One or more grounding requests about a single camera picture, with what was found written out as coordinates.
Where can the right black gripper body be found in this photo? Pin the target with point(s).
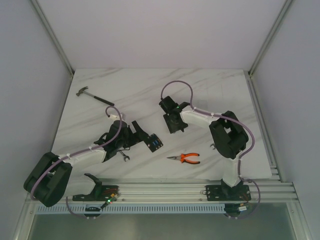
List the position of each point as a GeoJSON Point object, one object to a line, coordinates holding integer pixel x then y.
{"type": "Point", "coordinates": [173, 126]}

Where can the claw hammer black handle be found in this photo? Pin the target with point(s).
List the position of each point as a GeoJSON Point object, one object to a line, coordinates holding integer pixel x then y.
{"type": "Point", "coordinates": [84, 91]}

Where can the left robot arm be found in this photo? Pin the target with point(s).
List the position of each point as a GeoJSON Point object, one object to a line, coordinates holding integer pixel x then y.
{"type": "Point", "coordinates": [61, 176]}

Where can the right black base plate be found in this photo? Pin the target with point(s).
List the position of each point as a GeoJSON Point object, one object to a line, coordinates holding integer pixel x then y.
{"type": "Point", "coordinates": [225, 193]}

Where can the right aluminium frame post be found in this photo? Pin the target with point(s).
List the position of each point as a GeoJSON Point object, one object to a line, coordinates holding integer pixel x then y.
{"type": "Point", "coordinates": [276, 26]}

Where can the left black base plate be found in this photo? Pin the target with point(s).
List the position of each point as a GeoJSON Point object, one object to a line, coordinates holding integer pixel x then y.
{"type": "Point", "coordinates": [110, 194]}

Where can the aluminium frame post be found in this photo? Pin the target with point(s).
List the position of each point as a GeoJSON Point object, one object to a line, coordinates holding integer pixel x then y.
{"type": "Point", "coordinates": [276, 26]}
{"type": "Point", "coordinates": [52, 36]}

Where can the black fuse box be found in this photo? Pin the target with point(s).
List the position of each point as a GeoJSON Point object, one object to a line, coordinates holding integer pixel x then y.
{"type": "Point", "coordinates": [153, 142]}

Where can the left silver wrench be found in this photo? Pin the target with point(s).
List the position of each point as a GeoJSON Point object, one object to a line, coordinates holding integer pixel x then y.
{"type": "Point", "coordinates": [125, 157]}

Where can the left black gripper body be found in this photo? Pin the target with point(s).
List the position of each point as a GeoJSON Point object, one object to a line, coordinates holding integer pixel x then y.
{"type": "Point", "coordinates": [139, 134]}

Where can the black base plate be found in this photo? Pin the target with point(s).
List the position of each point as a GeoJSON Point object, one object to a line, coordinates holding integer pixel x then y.
{"type": "Point", "coordinates": [110, 194]}
{"type": "Point", "coordinates": [225, 193]}

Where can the clear plastic fuse box cover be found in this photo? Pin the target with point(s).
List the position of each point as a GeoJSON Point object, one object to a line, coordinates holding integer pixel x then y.
{"type": "Point", "coordinates": [203, 105]}

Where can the white slotted cable duct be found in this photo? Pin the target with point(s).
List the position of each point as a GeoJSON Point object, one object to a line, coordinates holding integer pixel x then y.
{"type": "Point", "coordinates": [133, 208]}

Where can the left aluminium frame post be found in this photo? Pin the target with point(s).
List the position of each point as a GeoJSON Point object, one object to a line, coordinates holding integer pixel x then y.
{"type": "Point", "coordinates": [52, 36]}

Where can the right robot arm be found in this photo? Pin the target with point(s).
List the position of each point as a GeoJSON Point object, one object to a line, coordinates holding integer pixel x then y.
{"type": "Point", "coordinates": [229, 137]}

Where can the orange handled needle-nose pliers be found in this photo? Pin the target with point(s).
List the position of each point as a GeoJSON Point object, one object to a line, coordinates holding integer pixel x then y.
{"type": "Point", "coordinates": [183, 158]}

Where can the aluminium mounting rail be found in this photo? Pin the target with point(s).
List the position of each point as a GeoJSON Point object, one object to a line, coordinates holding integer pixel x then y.
{"type": "Point", "coordinates": [192, 190]}

